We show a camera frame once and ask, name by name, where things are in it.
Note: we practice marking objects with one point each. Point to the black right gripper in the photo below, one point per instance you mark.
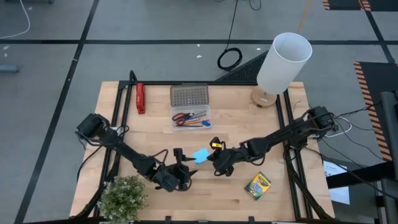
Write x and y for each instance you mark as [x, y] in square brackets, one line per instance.
[231, 157]

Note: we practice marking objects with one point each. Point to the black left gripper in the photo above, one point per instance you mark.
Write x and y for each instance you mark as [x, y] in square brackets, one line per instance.
[169, 179]

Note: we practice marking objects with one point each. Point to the light blue sticky note pad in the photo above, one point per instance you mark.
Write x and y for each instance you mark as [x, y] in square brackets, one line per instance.
[201, 155]

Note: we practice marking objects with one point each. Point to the yellow green crayon box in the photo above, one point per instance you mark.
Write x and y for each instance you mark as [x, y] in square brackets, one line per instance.
[258, 185]

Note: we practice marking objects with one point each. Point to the yellow pencil with pink eraser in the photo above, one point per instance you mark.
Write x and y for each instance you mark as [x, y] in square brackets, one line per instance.
[194, 122]

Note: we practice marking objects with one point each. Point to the dark blue silver pencil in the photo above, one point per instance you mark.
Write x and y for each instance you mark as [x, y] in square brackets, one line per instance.
[192, 119]

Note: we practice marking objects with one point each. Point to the red and black scissors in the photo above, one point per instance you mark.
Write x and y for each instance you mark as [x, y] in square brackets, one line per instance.
[187, 117]

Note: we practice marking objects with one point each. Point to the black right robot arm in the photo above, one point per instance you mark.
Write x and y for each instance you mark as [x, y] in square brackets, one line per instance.
[286, 133]

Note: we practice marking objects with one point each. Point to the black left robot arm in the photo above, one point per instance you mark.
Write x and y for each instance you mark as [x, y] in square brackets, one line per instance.
[124, 149]

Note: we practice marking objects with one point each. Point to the clear plastic pencil box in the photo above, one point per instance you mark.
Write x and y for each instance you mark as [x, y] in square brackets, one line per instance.
[199, 108]

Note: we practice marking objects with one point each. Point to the green potted plant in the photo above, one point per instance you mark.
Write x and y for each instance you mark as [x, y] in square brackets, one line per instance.
[122, 199]

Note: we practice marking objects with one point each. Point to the red stapler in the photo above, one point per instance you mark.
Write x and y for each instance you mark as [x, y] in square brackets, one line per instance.
[140, 98]

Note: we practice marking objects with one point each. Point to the black textured floor mat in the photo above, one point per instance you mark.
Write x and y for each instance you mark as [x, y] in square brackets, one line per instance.
[245, 73]

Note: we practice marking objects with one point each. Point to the table lamp white shade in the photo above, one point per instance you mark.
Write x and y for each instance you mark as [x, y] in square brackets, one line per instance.
[283, 65]

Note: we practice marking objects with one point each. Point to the white paper sheet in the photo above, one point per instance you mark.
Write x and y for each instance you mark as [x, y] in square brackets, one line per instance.
[340, 194]

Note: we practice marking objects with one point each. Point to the black metal beam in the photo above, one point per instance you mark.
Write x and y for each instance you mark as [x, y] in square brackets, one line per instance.
[357, 175]

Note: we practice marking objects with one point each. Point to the grey metal stand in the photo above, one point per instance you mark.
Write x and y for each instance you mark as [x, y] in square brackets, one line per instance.
[390, 140]

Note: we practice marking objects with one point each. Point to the black mat with hazard stripes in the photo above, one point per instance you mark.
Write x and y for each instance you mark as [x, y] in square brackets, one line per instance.
[379, 81]
[342, 3]
[381, 4]

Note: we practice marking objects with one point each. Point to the grey floor foot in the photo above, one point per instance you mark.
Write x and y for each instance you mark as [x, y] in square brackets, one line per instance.
[7, 68]

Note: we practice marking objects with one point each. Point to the black metal table frame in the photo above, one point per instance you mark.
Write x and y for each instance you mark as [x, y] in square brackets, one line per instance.
[202, 82]

